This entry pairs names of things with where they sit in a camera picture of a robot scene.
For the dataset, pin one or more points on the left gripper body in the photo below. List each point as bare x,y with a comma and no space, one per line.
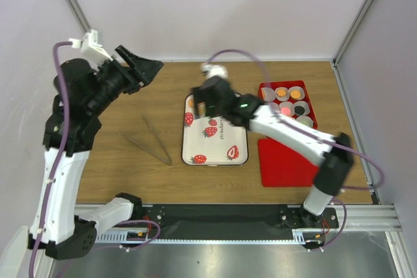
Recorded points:
128,79

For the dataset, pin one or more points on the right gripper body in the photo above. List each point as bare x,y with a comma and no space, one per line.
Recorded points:
210,109

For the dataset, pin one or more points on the orange flower cookie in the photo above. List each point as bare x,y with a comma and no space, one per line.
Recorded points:
281,93

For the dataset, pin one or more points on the pink cookie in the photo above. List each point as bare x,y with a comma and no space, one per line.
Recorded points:
286,111

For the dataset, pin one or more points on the red cookie box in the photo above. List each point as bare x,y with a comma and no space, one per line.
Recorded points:
289,84

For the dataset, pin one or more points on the round waffle cookie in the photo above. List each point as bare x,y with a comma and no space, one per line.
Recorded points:
295,94

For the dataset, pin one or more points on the metal serving tongs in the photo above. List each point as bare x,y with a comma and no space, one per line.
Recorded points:
150,143

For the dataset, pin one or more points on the black cookie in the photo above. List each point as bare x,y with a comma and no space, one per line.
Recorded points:
299,110

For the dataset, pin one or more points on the red box lid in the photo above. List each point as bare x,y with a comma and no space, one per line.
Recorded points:
281,167

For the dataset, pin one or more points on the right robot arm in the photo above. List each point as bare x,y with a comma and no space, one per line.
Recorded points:
333,156

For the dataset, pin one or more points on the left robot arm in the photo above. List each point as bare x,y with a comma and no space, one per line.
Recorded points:
83,94

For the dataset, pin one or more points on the white strawberry tray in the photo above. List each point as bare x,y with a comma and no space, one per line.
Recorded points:
208,141

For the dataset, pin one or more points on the white paper cup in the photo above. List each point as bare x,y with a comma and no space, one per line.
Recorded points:
268,94
303,104
297,88
283,99
307,118
289,105

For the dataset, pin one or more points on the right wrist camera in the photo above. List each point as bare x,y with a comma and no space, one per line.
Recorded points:
210,70

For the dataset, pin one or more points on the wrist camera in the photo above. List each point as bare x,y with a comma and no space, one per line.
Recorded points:
210,70
90,47

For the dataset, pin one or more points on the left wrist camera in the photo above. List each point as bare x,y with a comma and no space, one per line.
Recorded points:
90,47

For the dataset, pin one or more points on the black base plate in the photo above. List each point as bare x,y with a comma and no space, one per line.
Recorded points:
229,222

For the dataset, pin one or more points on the left cable duct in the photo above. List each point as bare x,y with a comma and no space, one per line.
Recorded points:
124,236

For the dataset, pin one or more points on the cable duct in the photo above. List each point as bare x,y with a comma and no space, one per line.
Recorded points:
124,236
310,234

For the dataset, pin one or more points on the right cable duct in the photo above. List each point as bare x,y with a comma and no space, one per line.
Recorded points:
310,234

